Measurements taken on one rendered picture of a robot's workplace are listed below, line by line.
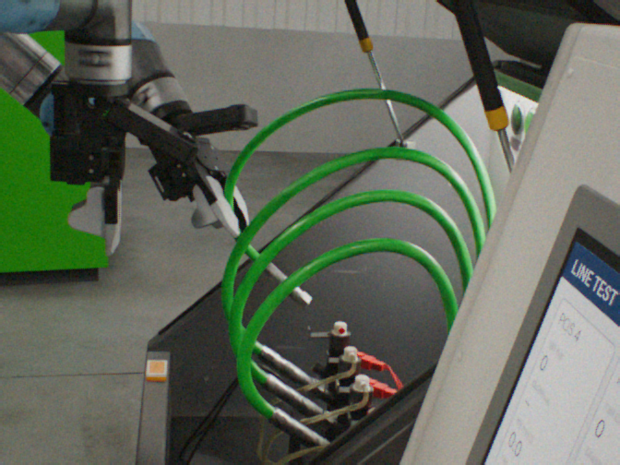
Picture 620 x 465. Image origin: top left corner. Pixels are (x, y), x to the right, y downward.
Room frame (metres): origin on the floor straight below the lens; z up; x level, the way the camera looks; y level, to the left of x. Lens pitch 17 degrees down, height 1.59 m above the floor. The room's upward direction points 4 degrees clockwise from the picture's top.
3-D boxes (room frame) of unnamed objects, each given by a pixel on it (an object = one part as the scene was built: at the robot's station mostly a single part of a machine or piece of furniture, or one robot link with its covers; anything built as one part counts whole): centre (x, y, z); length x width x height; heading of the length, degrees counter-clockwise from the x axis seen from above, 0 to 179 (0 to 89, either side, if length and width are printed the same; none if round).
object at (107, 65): (1.08, 0.27, 1.45); 0.08 x 0.08 x 0.05
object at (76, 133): (1.08, 0.28, 1.37); 0.09 x 0.08 x 0.12; 99
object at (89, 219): (1.06, 0.27, 1.26); 0.06 x 0.03 x 0.09; 99
